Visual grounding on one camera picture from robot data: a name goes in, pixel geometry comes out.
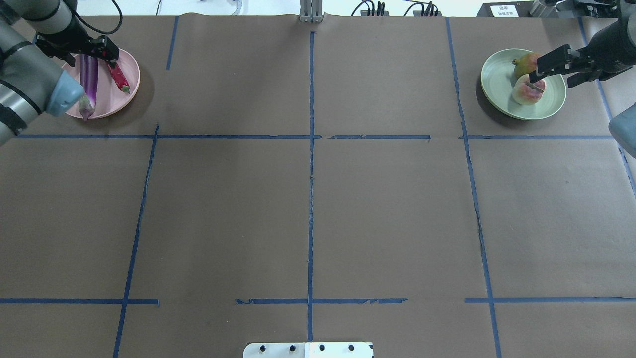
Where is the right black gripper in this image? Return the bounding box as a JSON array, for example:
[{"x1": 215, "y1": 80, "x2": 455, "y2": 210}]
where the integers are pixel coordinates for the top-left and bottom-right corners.
[{"x1": 529, "y1": 17, "x2": 636, "y2": 88}]

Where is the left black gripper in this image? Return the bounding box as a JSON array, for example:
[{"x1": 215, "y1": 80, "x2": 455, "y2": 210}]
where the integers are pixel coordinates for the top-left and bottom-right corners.
[{"x1": 34, "y1": 20, "x2": 120, "y2": 68}]

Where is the red apple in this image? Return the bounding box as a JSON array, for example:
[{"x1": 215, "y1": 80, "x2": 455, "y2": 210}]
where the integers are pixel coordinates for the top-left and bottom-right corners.
[{"x1": 512, "y1": 52, "x2": 542, "y2": 79}]

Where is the purple eggplant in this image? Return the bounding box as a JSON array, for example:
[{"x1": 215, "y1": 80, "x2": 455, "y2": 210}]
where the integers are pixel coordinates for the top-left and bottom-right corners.
[{"x1": 78, "y1": 54, "x2": 98, "y2": 121}]

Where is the pale peach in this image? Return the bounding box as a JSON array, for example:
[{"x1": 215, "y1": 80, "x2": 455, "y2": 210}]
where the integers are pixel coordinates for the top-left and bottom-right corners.
[{"x1": 512, "y1": 74, "x2": 548, "y2": 105}]

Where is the red chili pepper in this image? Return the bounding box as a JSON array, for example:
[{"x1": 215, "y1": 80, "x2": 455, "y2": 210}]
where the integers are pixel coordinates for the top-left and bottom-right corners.
[{"x1": 106, "y1": 61, "x2": 130, "y2": 94}]

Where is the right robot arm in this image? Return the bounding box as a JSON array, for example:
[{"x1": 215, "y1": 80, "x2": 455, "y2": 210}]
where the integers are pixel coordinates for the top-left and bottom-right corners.
[{"x1": 529, "y1": 0, "x2": 636, "y2": 157}]

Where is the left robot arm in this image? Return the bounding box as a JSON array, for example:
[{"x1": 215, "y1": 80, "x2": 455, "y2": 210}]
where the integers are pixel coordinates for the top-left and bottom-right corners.
[{"x1": 0, "y1": 0, "x2": 120, "y2": 144}]

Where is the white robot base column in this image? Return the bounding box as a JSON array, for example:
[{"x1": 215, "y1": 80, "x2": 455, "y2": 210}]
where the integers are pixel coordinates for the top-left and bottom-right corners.
[{"x1": 242, "y1": 342, "x2": 375, "y2": 358}]

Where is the green plate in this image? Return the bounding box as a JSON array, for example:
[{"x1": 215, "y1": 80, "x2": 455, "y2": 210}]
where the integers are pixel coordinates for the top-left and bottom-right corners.
[{"x1": 480, "y1": 48, "x2": 566, "y2": 121}]

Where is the white paper label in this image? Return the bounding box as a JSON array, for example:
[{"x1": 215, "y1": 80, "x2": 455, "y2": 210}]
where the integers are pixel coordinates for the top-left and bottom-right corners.
[{"x1": 490, "y1": 4, "x2": 519, "y2": 18}]

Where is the aluminium frame post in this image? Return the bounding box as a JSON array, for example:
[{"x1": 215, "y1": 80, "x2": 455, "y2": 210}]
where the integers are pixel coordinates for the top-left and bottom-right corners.
[{"x1": 299, "y1": 0, "x2": 324, "y2": 23}]

